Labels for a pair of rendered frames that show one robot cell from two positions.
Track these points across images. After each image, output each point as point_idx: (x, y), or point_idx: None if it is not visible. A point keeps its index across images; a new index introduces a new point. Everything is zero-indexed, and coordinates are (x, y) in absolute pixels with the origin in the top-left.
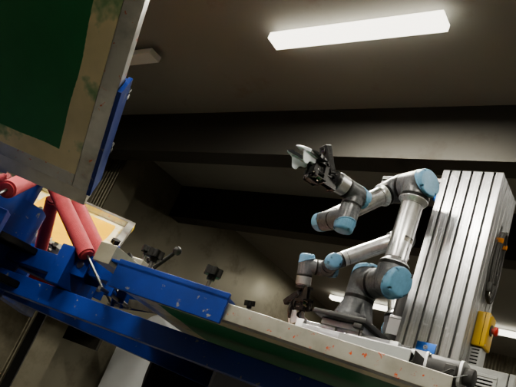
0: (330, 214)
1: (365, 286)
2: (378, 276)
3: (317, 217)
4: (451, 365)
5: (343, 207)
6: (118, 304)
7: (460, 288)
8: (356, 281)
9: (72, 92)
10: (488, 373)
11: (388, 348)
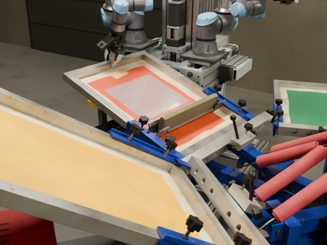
0: (257, 9)
1: (220, 32)
2: (231, 24)
3: (246, 11)
4: (237, 50)
5: (265, 4)
6: (245, 162)
7: (210, 0)
8: (216, 30)
9: None
10: (224, 40)
11: (248, 63)
